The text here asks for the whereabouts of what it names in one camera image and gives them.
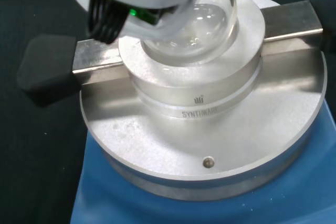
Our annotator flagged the blue heater with steel plate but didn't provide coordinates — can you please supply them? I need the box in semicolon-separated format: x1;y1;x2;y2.
16;0;336;224

